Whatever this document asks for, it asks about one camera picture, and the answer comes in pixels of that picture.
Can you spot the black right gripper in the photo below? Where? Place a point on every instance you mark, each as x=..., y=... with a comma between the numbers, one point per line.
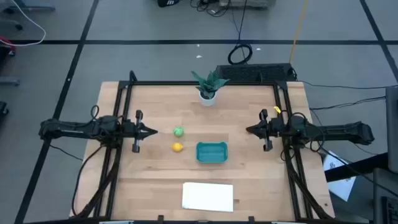
x=273, y=127

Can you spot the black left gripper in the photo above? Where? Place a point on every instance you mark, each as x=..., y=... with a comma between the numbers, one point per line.
x=130, y=132

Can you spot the green round produce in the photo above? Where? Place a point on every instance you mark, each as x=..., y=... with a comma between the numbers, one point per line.
x=178, y=131

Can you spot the yellow lemon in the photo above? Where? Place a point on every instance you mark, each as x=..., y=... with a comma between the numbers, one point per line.
x=177, y=147

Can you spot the teal plastic tupperware container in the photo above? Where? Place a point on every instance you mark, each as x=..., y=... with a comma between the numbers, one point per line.
x=211, y=152

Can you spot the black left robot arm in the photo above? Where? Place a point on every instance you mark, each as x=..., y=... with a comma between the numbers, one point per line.
x=74, y=129

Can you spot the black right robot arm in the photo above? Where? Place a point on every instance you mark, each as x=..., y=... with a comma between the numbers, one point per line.
x=335, y=132

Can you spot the yellow tag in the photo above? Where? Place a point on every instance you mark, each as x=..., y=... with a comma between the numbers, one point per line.
x=276, y=109

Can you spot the green plant in white pot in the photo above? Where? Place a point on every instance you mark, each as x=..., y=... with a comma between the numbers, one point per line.
x=207, y=90

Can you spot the white printed paper sheet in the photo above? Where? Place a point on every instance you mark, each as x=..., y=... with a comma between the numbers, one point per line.
x=340, y=186

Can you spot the black floor beam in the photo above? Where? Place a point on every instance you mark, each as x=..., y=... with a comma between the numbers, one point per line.
x=357, y=166

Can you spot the grey flat box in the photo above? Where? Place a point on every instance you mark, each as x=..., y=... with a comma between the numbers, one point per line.
x=248, y=2

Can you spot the black shoe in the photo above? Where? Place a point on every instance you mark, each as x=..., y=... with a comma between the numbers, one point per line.
x=168, y=2

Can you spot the dark grey box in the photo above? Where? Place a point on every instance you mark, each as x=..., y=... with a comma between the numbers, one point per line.
x=385, y=199

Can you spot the black floor object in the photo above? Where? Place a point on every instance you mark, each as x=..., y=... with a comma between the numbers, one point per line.
x=3, y=109

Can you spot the grey floor foot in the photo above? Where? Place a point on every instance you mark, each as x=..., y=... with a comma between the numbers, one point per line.
x=9, y=81

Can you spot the black caster wheel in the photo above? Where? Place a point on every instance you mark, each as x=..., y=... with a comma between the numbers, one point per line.
x=18, y=27

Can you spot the red object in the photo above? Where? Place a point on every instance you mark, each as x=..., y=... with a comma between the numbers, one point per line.
x=6, y=40

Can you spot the blue-grey table foot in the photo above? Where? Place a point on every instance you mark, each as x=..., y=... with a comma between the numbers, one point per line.
x=28, y=6

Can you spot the black metal table frame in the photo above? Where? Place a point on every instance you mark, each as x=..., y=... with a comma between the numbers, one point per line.
x=174, y=83

